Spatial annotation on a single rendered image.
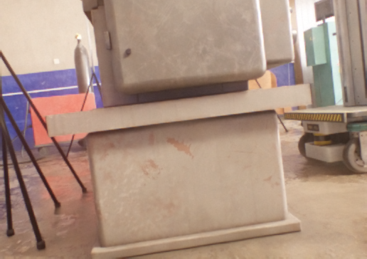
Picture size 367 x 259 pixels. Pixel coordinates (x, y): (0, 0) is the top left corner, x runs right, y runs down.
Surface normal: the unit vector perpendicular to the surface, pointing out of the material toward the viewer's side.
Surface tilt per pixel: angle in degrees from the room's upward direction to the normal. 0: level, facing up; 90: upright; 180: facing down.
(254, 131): 90
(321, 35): 90
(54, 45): 90
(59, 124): 90
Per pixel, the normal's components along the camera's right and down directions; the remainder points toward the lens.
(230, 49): 0.08, 0.04
